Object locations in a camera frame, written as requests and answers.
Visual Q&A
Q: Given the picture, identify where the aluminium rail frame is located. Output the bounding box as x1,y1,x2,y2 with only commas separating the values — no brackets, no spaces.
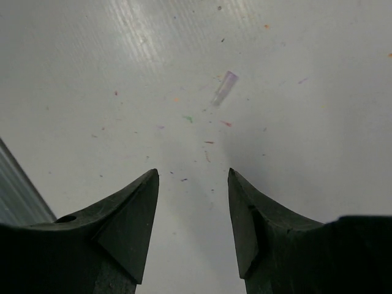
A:
0,141,56,226

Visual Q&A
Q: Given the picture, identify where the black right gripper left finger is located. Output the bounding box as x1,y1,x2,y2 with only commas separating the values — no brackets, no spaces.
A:
1,169,159,293

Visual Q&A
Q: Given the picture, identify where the clear purple pen cap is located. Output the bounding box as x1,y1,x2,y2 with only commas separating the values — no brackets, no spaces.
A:
211,71,238,107

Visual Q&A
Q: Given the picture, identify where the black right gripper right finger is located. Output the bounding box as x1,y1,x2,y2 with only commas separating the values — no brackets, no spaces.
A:
228,170,391,293

